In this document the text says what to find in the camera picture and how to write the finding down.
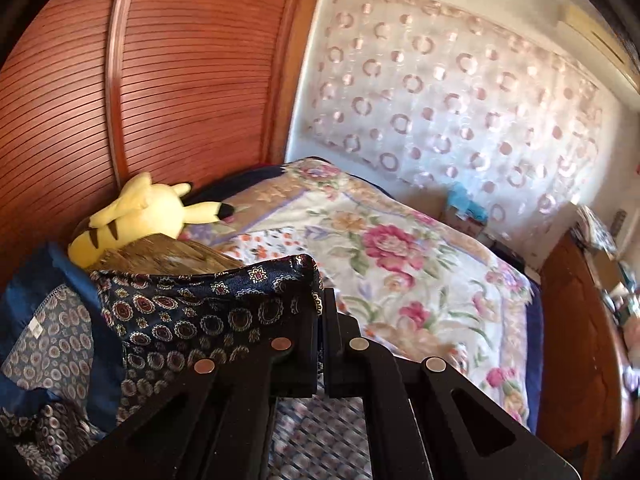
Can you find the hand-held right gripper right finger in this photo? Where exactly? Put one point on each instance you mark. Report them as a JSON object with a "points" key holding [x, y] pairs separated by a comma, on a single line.
{"points": [[336, 345]]}

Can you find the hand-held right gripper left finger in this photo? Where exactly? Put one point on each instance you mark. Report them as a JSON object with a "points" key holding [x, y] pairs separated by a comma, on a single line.
{"points": [[305, 340]]}

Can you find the navy patterned satin garment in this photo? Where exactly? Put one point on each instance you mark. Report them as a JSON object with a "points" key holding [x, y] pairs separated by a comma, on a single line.
{"points": [[175, 320]]}

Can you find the checked bed sheet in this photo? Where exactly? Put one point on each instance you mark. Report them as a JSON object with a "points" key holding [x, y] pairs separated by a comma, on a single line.
{"points": [[315, 440]]}

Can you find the floral blanket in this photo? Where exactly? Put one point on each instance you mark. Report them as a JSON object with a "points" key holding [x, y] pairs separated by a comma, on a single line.
{"points": [[400, 270]]}

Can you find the brown woven straw pillow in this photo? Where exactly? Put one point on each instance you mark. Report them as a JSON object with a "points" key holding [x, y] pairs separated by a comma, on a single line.
{"points": [[170, 260]]}

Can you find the blue plastic bag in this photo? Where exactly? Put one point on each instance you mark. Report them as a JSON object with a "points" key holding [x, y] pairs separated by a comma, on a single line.
{"points": [[465, 200]]}

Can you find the yellow plush toy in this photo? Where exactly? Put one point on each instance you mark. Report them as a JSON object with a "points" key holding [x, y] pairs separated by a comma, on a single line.
{"points": [[155, 205]]}

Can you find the long wooden cabinet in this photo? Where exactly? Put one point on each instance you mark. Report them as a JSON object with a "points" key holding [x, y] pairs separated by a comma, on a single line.
{"points": [[575, 335]]}

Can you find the sheer circle-patterned curtain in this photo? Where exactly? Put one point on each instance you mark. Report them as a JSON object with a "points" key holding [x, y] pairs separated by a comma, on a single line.
{"points": [[450, 110]]}

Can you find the cardboard box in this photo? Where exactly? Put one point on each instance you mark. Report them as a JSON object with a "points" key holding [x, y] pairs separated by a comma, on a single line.
{"points": [[607, 267]]}

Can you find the folded patterned cloth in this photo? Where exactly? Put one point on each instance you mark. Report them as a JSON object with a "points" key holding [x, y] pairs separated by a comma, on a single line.
{"points": [[595, 230]]}

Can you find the wooden slatted wardrobe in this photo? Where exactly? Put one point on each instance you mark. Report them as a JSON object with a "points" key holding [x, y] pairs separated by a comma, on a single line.
{"points": [[175, 85]]}

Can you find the white air conditioner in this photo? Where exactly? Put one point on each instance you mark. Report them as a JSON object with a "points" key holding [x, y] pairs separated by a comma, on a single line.
{"points": [[595, 30]]}

